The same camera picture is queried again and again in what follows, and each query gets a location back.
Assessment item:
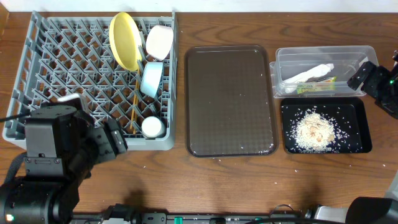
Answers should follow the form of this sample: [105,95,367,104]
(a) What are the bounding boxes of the yellow plate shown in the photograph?
[109,12,142,72]

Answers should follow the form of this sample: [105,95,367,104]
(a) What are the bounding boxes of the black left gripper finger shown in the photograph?
[93,128,117,164]
[104,118,128,154]

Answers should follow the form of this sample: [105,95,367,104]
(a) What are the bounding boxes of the pink white bowl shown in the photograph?
[146,25,174,61]

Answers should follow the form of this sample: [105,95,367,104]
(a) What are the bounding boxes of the green orange snack wrapper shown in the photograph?
[296,77,336,94]

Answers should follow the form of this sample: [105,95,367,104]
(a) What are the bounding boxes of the white napkin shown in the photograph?
[282,63,334,94]

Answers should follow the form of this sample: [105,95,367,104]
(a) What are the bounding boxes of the light blue bowl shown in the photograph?
[140,62,163,98]

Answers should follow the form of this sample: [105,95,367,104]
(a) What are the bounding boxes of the black waste tray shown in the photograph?
[280,97,373,154]

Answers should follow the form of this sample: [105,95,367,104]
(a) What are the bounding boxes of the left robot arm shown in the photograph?
[1,105,127,223]

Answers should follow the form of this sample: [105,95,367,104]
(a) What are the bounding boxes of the clear plastic waste bin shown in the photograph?
[269,45,379,98]

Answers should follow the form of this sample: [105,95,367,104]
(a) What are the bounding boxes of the small white cup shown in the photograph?
[141,116,166,138]

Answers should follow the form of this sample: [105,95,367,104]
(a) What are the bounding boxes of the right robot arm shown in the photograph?
[345,61,397,224]

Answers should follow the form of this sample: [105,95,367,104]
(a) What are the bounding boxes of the grey plastic dish rack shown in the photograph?
[2,12,178,151]

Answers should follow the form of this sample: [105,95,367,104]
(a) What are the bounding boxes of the dark brown serving tray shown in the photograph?
[184,45,279,158]

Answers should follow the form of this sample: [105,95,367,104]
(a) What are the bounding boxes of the rice food waste pile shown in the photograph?
[287,106,350,154]

